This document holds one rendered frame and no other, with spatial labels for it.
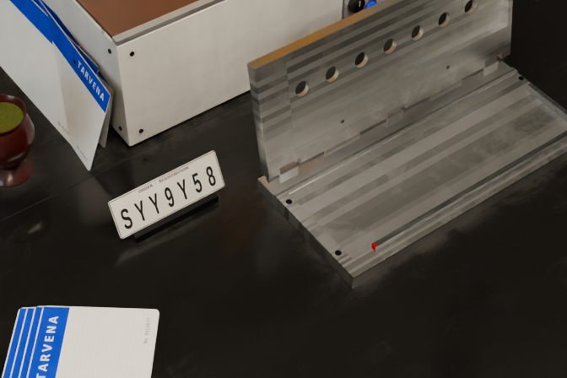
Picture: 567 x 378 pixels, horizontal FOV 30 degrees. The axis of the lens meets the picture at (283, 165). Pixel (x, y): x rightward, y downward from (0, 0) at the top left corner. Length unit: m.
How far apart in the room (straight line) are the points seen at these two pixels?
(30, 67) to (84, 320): 0.51
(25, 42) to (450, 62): 0.62
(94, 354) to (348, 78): 0.51
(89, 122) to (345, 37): 0.37
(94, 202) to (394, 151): 0.41
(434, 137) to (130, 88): 0.43
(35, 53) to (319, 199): 0.47
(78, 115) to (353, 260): 0.44
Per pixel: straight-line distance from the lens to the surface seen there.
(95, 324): 1.19
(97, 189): 1.45
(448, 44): 1.52
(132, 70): 1.41
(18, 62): 1.62
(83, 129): 1.48
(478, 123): 1.53
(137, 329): 1.18
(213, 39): 1.46
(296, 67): 1.34
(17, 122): 1.42
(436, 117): 1.52
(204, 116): 1.54
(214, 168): 1.41
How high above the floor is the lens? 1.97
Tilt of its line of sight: 47 degrees down
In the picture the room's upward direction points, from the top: 1 degrees clockwise
